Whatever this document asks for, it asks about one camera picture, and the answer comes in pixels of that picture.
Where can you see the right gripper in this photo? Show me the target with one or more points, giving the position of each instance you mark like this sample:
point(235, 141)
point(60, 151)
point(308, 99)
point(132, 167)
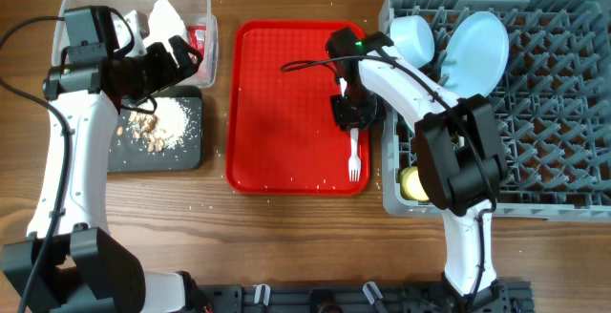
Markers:
point(347, 120)

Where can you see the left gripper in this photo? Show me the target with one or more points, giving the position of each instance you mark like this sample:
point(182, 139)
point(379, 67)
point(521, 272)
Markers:
point(169, 74)

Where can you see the red snack wrapper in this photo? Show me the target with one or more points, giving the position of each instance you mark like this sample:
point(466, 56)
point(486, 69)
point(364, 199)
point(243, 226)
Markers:
point(197, 39)

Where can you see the white napkin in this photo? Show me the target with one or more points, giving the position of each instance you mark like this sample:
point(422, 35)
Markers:
point(164, 22)

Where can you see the rice and food scraps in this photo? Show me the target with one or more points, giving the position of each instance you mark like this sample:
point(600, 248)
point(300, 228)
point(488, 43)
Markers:
point(165, 129)

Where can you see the light blue bowl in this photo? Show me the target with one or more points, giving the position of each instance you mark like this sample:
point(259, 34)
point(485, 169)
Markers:
point(413, 38)

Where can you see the yellow cup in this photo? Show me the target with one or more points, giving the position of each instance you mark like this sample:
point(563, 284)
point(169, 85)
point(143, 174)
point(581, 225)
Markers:
point(410, 185)

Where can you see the light blue plate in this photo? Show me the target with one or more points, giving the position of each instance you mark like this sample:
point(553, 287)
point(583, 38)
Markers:
point(476, 56)

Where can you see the mint green bowl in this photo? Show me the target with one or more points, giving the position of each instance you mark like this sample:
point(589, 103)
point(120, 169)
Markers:
point(409, 116)

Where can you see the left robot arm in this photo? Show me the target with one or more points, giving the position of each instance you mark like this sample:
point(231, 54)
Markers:
point(68, 261)

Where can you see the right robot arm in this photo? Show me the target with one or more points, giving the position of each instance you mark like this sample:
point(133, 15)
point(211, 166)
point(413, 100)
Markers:
point(459, 155)

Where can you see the grey dishwasher rack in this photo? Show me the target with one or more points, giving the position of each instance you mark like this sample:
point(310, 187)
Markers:
point(552, 105)

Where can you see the clear plastic bin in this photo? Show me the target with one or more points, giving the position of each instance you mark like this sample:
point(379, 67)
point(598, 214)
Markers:
point(192, 12)

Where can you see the red serving tray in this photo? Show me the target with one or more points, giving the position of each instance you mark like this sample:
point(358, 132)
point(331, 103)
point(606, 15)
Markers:
point(282, 138)

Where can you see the black plastic tray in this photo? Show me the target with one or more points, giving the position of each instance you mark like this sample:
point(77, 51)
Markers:
point(127, 159)

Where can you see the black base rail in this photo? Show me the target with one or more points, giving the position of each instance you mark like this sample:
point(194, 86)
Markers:
point(500, 297)

